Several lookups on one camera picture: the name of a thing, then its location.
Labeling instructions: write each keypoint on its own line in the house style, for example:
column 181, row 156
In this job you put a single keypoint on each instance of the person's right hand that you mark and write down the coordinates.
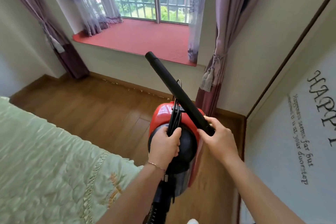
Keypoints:
column 223, row 145

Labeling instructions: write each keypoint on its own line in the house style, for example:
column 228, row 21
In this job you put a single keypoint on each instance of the wooden skirting board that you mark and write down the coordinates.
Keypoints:
column 131, row 85

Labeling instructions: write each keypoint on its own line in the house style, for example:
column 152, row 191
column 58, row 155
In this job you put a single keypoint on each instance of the sheer patterned curtain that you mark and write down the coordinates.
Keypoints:
column 195, row 21
column 92, row 8

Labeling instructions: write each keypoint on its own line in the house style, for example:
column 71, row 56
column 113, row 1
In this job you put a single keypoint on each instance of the white lettered wardrobe door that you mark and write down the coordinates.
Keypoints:
column 288, row 153

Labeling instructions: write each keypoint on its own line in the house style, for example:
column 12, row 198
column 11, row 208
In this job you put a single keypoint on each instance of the white paper scraps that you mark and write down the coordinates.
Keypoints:
column 129, row 89

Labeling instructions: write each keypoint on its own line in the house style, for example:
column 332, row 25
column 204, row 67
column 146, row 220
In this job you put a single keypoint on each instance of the person's left hand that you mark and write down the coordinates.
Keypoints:
column 162, row 147

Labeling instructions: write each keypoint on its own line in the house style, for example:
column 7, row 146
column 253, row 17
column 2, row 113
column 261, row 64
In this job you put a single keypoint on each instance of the person's left forearm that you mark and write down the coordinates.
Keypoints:
column 131, row 200

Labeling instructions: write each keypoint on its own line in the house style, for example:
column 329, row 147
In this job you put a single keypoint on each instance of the pale green bedspread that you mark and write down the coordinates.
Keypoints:
column 52, row 166

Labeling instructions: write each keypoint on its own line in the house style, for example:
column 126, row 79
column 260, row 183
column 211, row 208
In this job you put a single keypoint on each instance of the red window seat cushion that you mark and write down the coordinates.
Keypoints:
column 144, row 37

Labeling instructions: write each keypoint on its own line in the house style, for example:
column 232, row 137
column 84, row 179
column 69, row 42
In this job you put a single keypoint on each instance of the person's right forearm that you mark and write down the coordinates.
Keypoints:
column 257, row 195

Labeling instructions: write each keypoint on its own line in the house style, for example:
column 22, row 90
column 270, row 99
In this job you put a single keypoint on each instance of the grey tasselled curtain tie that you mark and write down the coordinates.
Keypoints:
column 208, row 79

